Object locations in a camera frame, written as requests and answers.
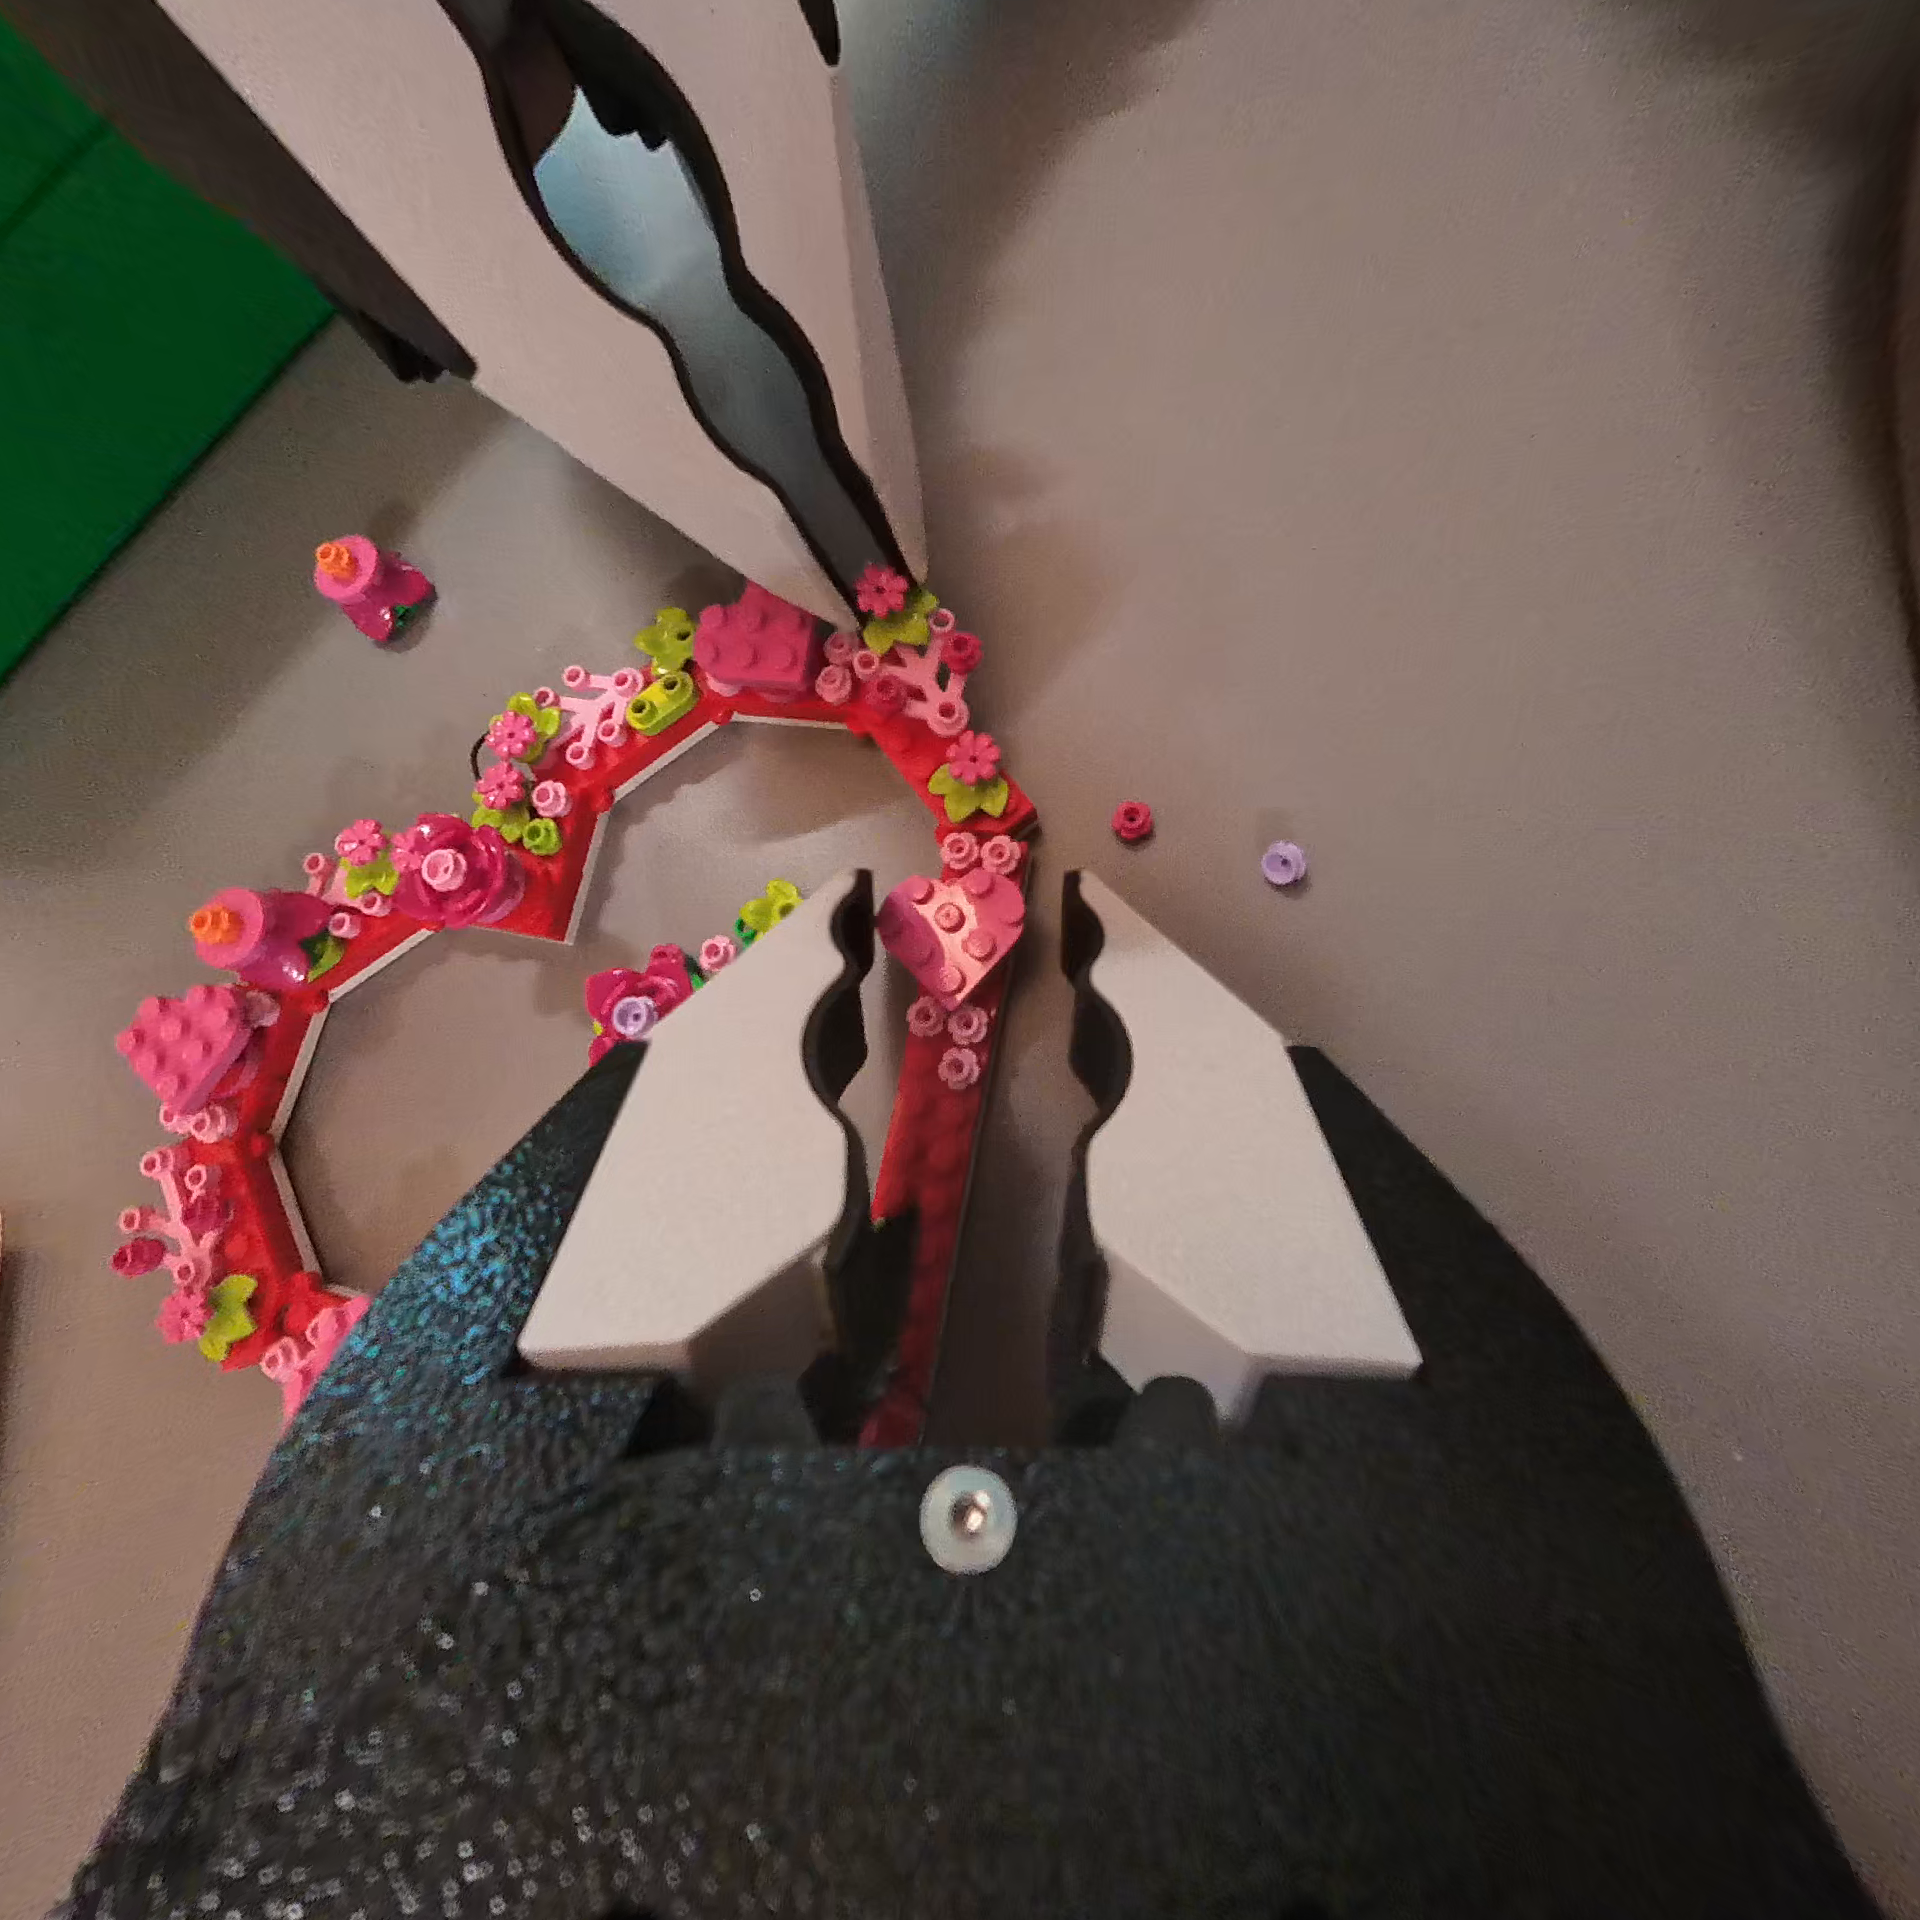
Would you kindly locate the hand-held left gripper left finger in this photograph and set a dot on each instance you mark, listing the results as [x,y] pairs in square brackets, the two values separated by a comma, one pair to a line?
[705,1186]

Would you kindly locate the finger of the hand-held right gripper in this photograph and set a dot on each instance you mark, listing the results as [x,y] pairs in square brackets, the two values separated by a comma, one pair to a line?
[451,193]
[795,225]

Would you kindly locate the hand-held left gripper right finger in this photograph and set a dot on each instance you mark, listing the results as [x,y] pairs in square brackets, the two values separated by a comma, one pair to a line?
[1245,1216]

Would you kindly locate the red lego heart frame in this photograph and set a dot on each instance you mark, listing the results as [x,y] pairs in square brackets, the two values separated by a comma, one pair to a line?
[916,1171]

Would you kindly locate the small pink flower lime leaf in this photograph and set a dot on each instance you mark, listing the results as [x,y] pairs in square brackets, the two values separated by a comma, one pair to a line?
[898,618]

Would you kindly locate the lego rose on green plant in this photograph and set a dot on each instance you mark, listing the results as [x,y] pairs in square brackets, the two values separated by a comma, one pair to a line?
[638,992]

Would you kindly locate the lavender lego stud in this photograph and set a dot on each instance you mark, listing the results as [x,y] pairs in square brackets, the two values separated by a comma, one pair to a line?
[1284,863]

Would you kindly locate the loose magenta lego flower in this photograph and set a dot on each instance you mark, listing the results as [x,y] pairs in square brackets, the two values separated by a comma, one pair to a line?
[375,586]

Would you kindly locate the dark red lego stud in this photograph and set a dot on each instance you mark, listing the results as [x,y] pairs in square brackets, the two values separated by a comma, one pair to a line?
[1133,820]

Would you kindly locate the large green plastic bin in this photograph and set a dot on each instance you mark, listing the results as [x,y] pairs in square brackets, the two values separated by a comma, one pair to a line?
[118,377]

